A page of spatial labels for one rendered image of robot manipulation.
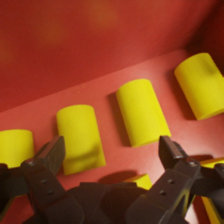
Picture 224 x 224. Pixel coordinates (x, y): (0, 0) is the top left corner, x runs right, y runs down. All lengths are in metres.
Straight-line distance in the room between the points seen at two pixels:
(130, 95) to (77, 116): 0.09
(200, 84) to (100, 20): 0.19
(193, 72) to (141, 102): 0.11
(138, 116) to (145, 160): 0.10
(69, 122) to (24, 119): 0.14
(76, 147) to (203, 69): 0.25
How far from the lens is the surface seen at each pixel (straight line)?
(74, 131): 0.26
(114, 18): 0.27
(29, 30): 0.25
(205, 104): 0.31
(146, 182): 0.26
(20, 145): 0.31
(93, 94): 0.35
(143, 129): 0.26
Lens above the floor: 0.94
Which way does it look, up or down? 72 degrees down
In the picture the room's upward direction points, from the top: 11 degrees counter-clockwise
